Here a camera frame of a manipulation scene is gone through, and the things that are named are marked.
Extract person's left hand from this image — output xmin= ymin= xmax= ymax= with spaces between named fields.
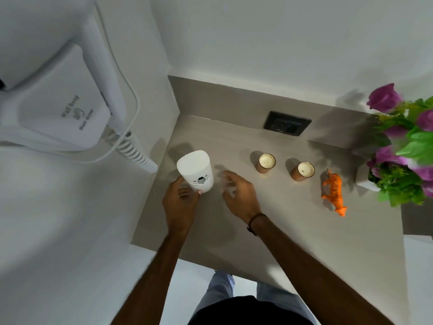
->
xmin=162 ymin=176 xmax=203 ymax=236

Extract person's right hand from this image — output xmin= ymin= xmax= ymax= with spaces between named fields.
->
xmin=221 ymin=171 xmax=263 ymax=228

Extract white air freshener dispenser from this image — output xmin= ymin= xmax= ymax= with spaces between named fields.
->
xmin=176 ymin=150 xmax=214 ymax=193

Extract person's right forearm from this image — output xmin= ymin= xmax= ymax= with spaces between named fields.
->
xmin=249 ymin=215 xmax=396 ymax=325

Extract person's left forearm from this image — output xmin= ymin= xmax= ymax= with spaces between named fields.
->
xmin=111 ymin=230 xmax=192 ymax=325

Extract black wrist band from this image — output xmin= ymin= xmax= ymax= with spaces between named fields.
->
xmin=247 ymin=213 xmax=267 ymax=236

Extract candle in brown holder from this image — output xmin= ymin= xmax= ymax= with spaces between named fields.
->
xmin=255 ymin=153 xmax=276 ymax=174
xmin=290 ymin=161 xmax=316 ymax=182

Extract light blue jeans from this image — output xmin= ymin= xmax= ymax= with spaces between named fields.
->
xmin=191 ymin=270 xmax=317 ymax=325

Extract orange toy tiger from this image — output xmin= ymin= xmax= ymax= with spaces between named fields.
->
xmin=321 ymin=170 xmax=348 ymax=217

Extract black shirt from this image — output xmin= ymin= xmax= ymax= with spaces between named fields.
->
xmin=188 ymin=295 xmax=313 ymax=325

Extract white flower pot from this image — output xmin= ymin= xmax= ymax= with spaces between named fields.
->
xmin=355 ymin=162 xmax=381 ymax=192

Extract purple artificial flowers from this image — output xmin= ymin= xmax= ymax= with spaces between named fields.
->
xmin=366 ymin=83 xmax=433 ymax=207

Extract white coiled cord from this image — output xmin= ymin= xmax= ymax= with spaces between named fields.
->
xmin=108 ymin=130 xmax=159 ymax=174

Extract black wall socket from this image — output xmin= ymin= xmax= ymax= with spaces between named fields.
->
xmin=263 ymin=111 xmax=312 ymax=137

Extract thin white power cable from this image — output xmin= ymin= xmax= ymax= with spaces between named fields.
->
xmin=0 ymin=3 xmax=141 ymax=164

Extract white wall hair dryer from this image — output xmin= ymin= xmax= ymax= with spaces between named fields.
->
xmin=0 ymin=15 xmax=128 ymax=153

